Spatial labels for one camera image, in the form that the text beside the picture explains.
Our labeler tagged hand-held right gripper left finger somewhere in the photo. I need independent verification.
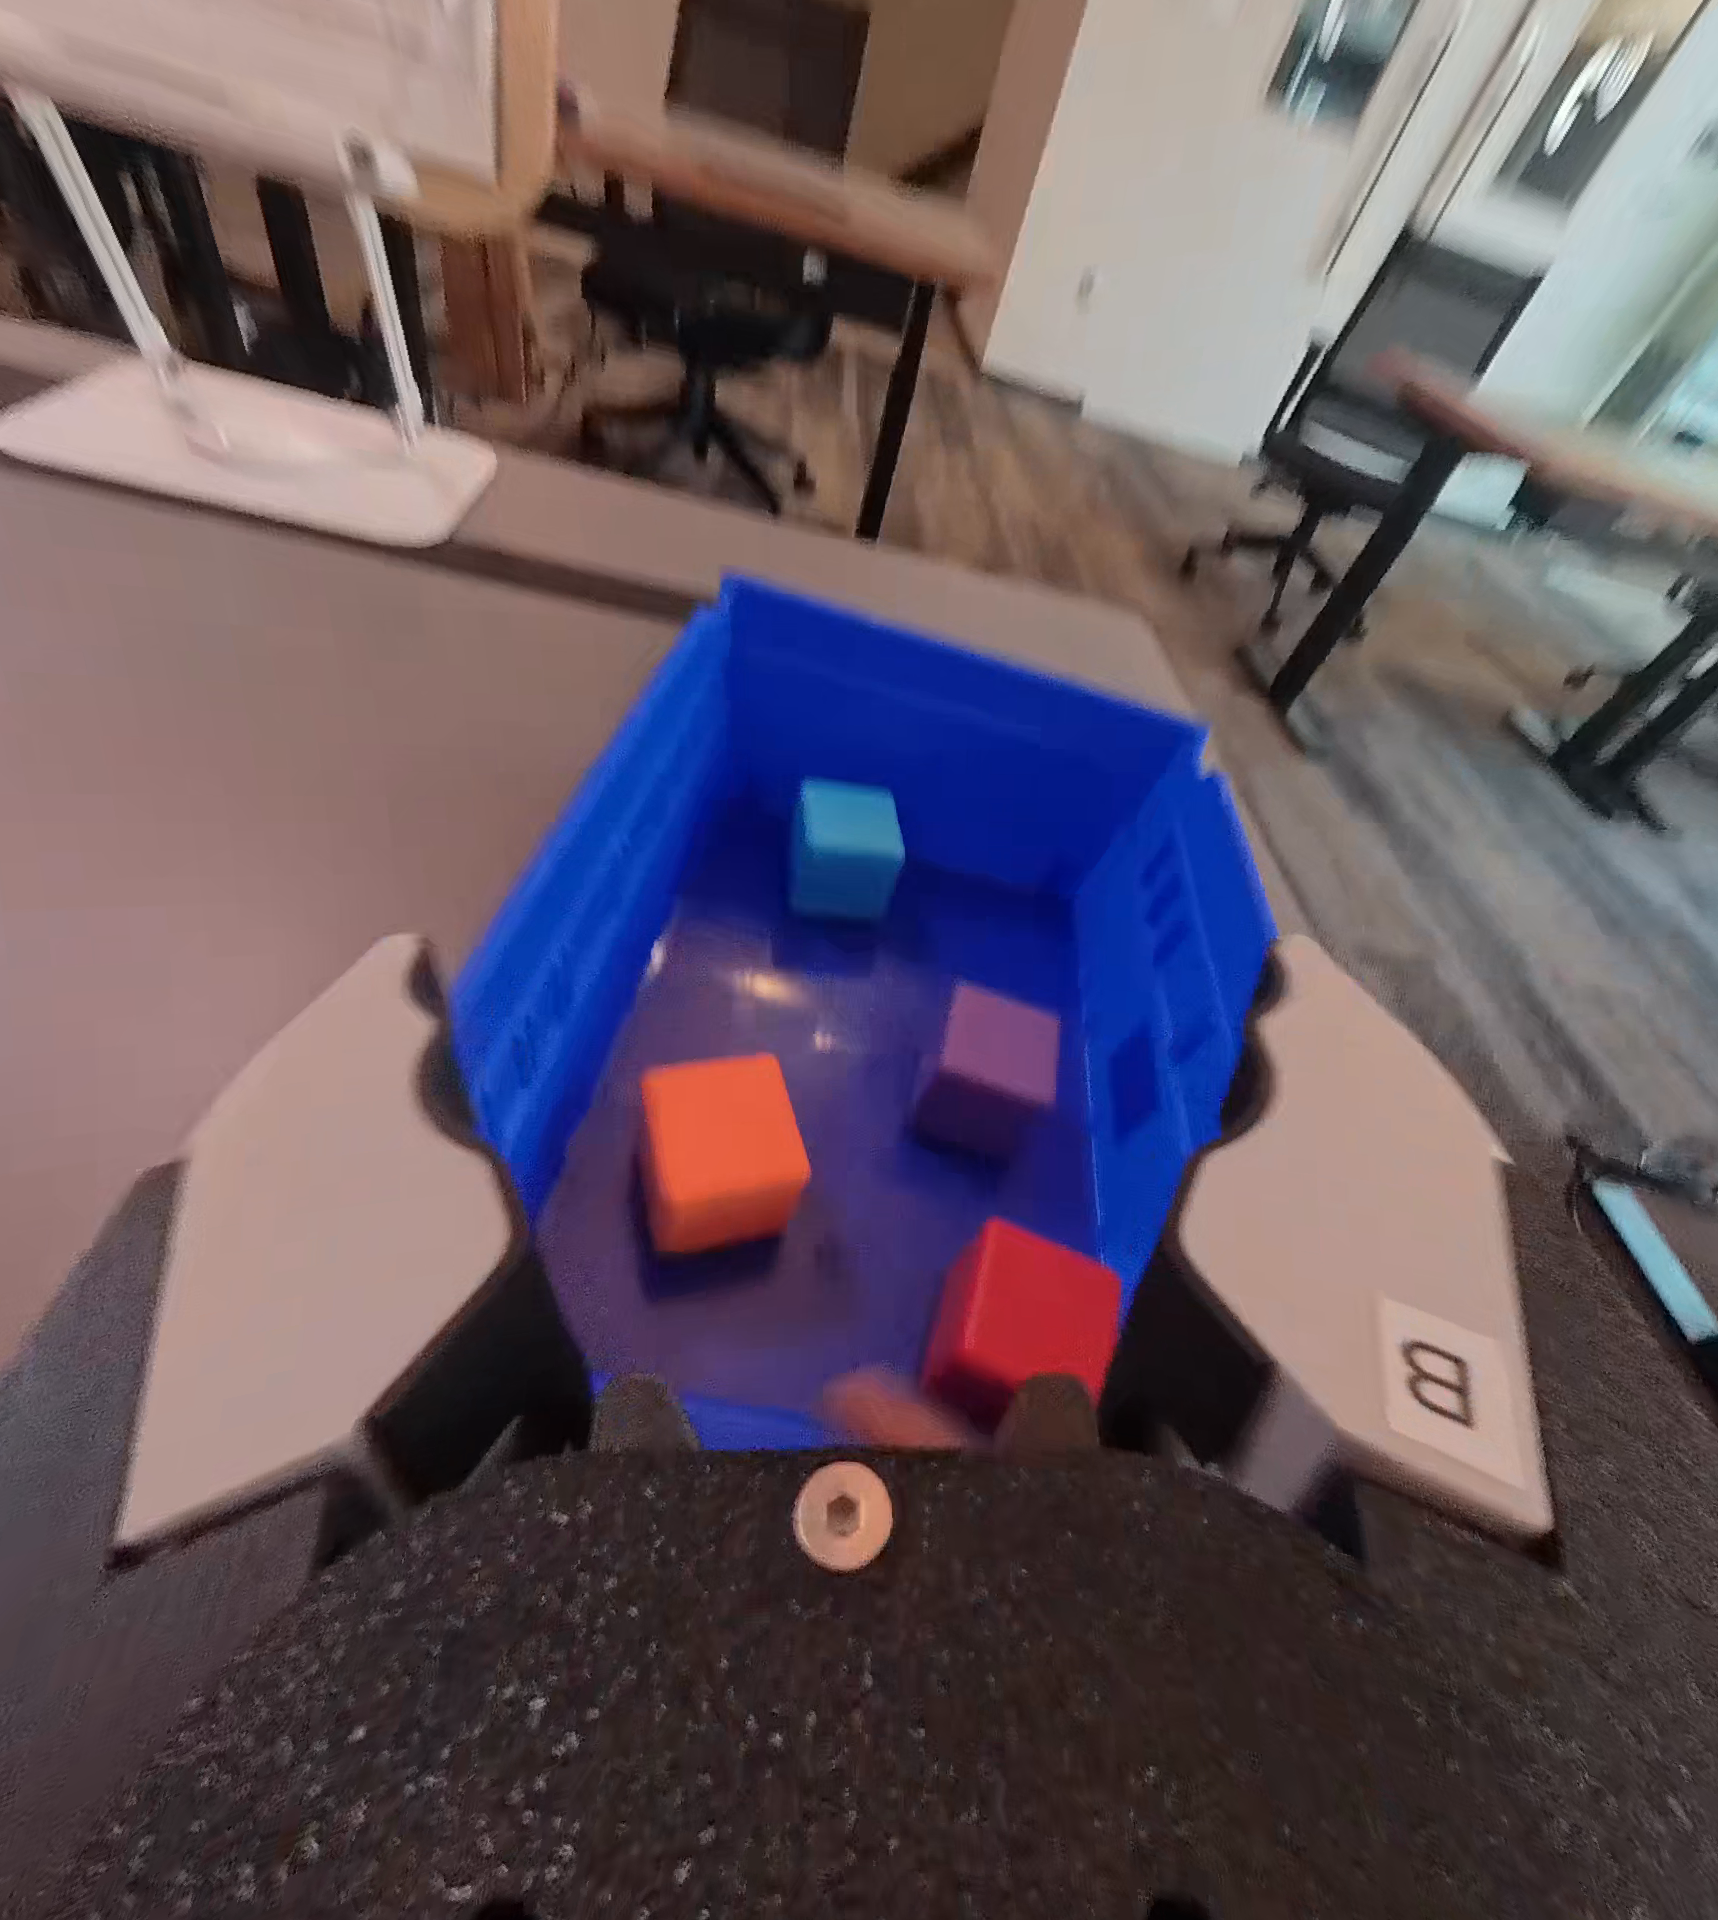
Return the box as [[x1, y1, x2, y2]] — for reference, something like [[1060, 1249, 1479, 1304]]
[[110, 931, 600, 1562]]

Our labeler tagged orange foam cube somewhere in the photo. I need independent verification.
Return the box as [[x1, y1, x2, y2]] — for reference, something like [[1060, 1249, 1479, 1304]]
[[636, 1049, 815, 1258]]

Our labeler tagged red foam cube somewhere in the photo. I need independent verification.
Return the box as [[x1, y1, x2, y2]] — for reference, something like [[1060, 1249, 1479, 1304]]
[[922, 1216, 1126, 1428]]

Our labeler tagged black office chair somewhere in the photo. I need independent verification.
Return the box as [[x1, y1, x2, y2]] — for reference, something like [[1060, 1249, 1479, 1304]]
[[1180, 236, 1544, 639], [577, 193, 834, 516]]

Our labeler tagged white display stand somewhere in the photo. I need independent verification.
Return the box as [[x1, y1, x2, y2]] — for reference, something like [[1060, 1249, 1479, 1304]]
[[0, 81, 502, 552]]

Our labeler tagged blue plastic bin with tag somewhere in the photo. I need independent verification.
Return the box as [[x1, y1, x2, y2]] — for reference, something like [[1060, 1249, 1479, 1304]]
[[444, 569, 1282, 1453]]

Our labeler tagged purple foam cube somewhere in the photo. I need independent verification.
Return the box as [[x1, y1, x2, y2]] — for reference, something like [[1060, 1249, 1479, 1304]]
[[910, 979, 1067, 1162]]

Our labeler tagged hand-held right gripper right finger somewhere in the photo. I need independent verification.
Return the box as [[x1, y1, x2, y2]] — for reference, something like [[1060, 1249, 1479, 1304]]
[[1099, 931, 1565, 1566]]

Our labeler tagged teal foam cube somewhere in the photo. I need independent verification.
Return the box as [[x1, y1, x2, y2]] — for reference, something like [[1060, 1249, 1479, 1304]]
[[787, 776, 910, 922]]

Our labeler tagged wooden desk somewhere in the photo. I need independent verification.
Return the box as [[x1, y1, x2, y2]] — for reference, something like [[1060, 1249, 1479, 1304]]
[[550, 107, 1008, 545], [1256, 348, 1718, 829]]

